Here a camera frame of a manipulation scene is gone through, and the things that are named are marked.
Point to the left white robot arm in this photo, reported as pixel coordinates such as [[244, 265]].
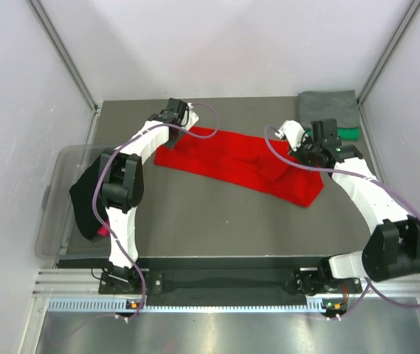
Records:
[[121, 184]]

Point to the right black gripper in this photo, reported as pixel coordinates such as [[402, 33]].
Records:
[[297, 155]]

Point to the clear plastic bin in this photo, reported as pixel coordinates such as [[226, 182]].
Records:
[[58, 235]]

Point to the pink t shirt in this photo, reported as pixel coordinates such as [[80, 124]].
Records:
[[103, 232]]

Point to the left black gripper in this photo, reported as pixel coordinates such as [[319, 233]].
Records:
[[171, 143]]

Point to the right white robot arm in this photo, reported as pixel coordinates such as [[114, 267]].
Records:
[[393, 249]]

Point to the red t shirt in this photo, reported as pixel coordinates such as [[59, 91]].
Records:
[[245, 161]]

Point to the left aluminium frame post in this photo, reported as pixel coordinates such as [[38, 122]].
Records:
[[54, 37]]

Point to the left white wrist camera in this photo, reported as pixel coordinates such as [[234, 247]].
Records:
[[191, 117]]

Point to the folded green t shirt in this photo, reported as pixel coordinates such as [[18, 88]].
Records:
[[348, 134]]

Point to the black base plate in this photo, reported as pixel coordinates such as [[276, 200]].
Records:
[[164, 281]]

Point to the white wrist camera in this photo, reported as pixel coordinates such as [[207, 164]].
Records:
[[191, 117], [293, 132]]

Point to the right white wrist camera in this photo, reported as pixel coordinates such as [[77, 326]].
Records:
[[293, 132]]

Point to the right aluminium frame post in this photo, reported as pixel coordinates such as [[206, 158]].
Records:
[[413, 9]]

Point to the black t shirt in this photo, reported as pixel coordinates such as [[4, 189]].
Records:
[[81, 194]]

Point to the folded grey t shirt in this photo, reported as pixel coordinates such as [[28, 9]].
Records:
[[318, 105]]

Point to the aluminium frame post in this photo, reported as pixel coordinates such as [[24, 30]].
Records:
[[413, 9], [54, 37]]

